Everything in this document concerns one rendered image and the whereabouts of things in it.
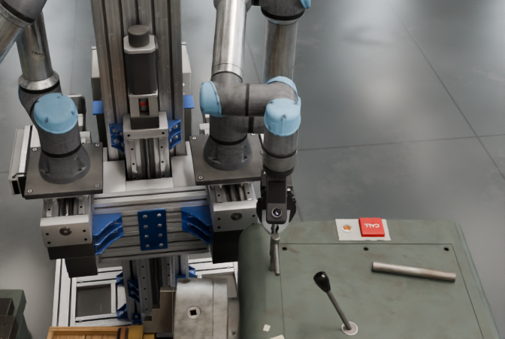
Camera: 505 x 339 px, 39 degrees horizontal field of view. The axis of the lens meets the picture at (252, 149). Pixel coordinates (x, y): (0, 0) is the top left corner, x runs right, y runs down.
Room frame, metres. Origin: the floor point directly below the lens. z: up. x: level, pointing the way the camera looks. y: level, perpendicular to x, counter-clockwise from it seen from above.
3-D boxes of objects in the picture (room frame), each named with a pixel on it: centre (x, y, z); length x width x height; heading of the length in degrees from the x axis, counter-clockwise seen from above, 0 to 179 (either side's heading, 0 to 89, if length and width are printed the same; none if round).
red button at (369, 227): (1.31, -0.32, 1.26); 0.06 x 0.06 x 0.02; 3
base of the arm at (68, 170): (1.61, 0.56, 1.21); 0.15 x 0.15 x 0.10
